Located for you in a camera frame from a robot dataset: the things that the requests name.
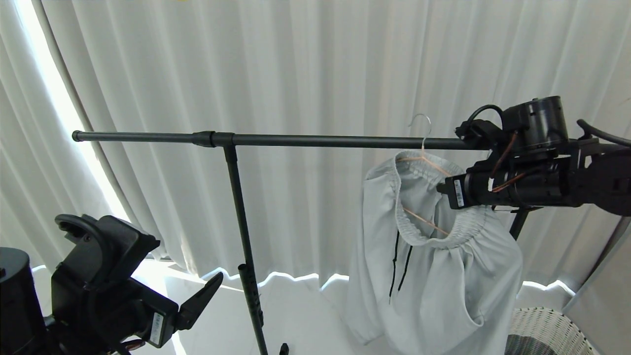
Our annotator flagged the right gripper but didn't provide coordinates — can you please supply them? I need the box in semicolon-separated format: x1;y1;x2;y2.
437;167;583;211

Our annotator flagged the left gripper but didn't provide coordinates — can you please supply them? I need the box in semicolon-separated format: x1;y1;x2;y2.
49;271;225;355

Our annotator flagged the pink clothes hanger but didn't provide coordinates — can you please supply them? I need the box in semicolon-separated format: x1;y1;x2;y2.
394;113;454;236

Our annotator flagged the white laundry basket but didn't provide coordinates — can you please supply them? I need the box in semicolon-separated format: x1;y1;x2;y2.
503;307;601;355

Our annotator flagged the black clothes rack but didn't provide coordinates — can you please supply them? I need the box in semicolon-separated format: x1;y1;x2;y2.
71;130;532;355

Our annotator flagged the white curtain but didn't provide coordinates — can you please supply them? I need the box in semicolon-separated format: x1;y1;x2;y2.
35;0;631;291
0;0;116;274

